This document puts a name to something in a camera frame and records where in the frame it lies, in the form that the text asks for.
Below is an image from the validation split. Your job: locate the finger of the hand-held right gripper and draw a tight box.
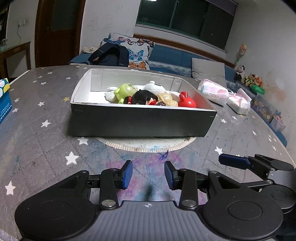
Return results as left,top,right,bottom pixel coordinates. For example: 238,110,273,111
218,153,295,180
233,179,274,192

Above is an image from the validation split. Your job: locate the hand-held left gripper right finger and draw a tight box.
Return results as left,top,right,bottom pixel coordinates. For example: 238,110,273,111
164,161,241,210

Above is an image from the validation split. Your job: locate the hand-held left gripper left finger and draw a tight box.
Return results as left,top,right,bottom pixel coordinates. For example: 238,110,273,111
55,160,134,210

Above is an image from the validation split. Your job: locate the grey cardboard box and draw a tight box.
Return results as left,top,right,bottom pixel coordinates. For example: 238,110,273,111
68,68,218,137

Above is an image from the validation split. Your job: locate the red pomegranate toy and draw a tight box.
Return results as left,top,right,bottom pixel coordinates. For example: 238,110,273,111
178,91,197,108

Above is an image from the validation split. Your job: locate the green monster toy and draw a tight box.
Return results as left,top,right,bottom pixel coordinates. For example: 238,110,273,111
113,83,137,104

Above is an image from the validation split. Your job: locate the round paper plate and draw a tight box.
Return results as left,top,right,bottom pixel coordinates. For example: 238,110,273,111
95,136,198,153

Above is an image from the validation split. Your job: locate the pink white tissue pack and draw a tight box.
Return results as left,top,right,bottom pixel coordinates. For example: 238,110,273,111
227,88,252,115
198,78,232,106

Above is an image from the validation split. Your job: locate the colourful storage box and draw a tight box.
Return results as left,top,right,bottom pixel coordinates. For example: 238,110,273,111
252,94,287,132

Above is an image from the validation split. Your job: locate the beige peanut toy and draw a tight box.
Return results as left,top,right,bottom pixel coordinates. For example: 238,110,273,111
157,91,181,107

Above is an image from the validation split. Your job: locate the black haired doll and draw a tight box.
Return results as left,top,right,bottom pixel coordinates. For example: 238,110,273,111
126,90,166,106

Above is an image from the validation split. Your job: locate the small orange plush toy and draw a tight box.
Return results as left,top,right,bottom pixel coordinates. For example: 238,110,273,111
242,74,264,87

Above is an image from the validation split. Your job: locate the grey star tablecloth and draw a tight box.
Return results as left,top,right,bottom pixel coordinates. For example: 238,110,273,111
0,65,296,241

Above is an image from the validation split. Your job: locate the panda plush toy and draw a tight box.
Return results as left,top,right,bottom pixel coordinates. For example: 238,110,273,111
234,64,247,80

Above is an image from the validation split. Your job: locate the white plush toy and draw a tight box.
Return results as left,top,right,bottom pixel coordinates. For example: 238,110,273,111
105,81,167,102

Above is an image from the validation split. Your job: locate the grey pillow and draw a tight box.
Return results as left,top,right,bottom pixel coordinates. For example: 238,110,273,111
191,57,227,87

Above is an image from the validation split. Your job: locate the artificial flower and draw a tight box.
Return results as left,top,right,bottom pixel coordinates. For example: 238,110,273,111
236,44,247,64

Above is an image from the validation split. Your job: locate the dark blue backpack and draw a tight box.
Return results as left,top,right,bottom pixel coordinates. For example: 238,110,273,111
89,44,129,67

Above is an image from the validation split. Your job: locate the butterfly print pillow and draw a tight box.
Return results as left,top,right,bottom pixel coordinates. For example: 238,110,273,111
100,32,154,70

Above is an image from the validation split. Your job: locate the beige cloth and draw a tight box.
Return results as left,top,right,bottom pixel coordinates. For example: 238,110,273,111
82,46,99,55

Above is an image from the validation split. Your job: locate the blue dotted tissue box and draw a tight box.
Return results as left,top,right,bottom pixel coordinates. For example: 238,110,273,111
0,78,12,124

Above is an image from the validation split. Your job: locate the brown wooden door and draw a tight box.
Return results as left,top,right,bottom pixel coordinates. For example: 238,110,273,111
35,0,86,69

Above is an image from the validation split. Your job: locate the wooden side table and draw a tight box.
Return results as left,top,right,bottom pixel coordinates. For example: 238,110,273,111
0,41,31,79

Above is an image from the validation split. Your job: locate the green frame window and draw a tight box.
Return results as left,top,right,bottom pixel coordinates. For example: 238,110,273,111
135,0,237,50

